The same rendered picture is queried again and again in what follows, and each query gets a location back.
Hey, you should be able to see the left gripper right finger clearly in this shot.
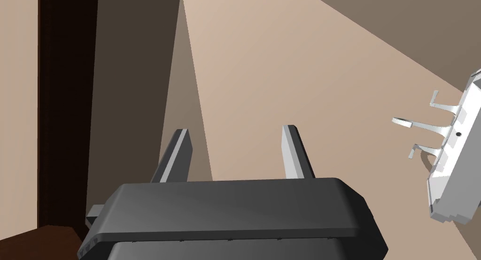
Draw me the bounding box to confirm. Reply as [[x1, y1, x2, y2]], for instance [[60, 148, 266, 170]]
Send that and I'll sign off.
[[281, 124, 316, 180]]

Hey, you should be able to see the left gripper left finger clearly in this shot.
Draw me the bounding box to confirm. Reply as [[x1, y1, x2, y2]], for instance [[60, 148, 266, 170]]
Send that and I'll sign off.
[[150, 128, 194, 184]]

